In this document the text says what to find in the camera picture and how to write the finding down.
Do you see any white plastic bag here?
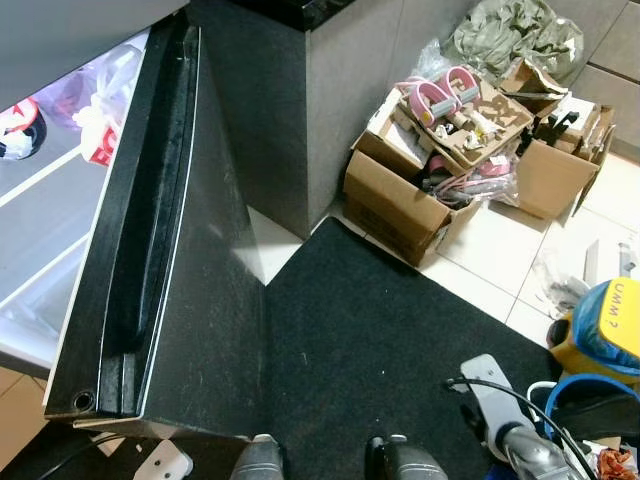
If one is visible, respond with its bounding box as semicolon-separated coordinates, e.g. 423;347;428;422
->
55;45;146;169

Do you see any crumpled clear plastic wrap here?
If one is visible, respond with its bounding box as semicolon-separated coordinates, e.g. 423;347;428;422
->
530;238;640;319

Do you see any yellow blue plastic container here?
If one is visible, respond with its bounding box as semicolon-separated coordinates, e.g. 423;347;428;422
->
547;277;640;388

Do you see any small brown cardboard box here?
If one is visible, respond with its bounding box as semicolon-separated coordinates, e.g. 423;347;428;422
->
513;100;618;222

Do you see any small black tool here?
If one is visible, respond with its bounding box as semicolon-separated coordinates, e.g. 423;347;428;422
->
540;108;583;151

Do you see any round blue waste bin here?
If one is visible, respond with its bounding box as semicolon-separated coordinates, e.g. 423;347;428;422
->
543;372;640;480

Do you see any pink plastic packet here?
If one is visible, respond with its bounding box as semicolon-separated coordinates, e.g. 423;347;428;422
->
430;155;513;206

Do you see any black bin bag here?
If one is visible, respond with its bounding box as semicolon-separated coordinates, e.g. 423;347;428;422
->
560;385;640;441

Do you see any grey kitchen cabinet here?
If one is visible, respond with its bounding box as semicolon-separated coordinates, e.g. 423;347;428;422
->
555;0;640;163

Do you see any brown cardboard sheet with cutouts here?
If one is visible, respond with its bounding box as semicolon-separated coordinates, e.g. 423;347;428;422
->
425;78;536;173

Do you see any folded brown cardboard piece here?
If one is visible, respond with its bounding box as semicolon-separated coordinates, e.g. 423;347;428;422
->
498;57;573;119

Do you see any orange wrapper rubbish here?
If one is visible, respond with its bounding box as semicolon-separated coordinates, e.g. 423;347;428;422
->
592;445;638;480

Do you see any crumpled olive green bag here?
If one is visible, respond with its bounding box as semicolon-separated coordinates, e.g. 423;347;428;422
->
452;0;586;86

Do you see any large brown cardboard box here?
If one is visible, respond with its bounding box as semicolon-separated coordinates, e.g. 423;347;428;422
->
342;80;536;268

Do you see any clear plastic bag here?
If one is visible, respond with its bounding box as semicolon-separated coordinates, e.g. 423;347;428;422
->
408;38;463;89

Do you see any dark carpet mat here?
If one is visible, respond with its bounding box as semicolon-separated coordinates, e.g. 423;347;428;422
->
262;215;561;480

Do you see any dark grey counter unit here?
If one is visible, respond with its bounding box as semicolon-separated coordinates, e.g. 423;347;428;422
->
188;0;481;241

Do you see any robot right leg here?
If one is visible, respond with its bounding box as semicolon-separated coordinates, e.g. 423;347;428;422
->
363;434;448;480

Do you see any black countertop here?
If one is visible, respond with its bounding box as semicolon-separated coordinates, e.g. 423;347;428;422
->
230;0;358;31

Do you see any purple plastic bag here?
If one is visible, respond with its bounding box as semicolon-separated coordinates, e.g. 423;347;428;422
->
35;62;93;131

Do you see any black red food container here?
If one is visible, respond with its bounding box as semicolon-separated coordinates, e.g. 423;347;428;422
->
0;95;48;161

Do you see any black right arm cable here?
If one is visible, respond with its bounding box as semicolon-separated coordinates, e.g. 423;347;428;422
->
443;376;576;476

